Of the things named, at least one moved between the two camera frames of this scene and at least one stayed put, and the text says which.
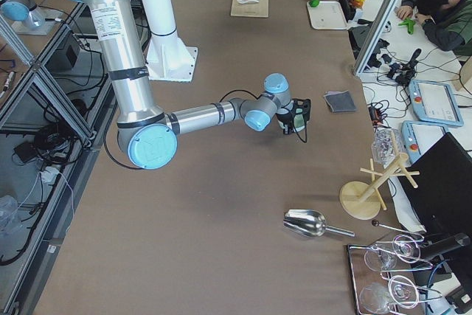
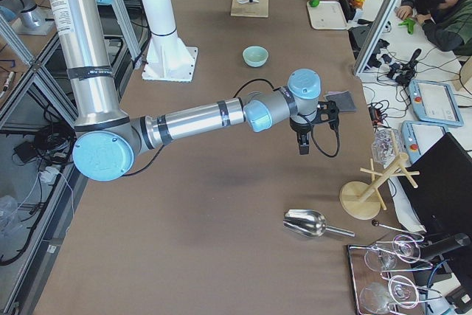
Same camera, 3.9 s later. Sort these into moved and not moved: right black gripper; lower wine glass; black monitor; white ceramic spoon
Moved: right black gripper
Not moved: white ceramic spoon; lower wine glass; black monitor
